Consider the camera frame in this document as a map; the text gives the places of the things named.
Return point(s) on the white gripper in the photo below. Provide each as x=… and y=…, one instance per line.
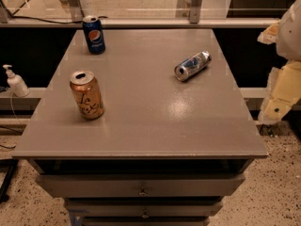
x=291, y=37

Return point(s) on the orange LaCroix can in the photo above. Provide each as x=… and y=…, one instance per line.
x=86, y=92

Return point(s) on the silver blue can lying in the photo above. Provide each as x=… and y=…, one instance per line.
x=192, y=65

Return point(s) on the blue Pepsi can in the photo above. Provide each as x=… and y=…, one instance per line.
x=93, y=32

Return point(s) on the grey drawer cabinet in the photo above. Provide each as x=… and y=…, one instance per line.
x=152, y=122

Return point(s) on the top grey drawer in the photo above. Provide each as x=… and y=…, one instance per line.
x=147, y=185

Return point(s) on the grey drawer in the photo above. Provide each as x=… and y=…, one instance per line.
x=176, y=207
x=135, y=221
x=147, y=185

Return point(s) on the white pump bottle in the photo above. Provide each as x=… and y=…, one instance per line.
x=16, y=83

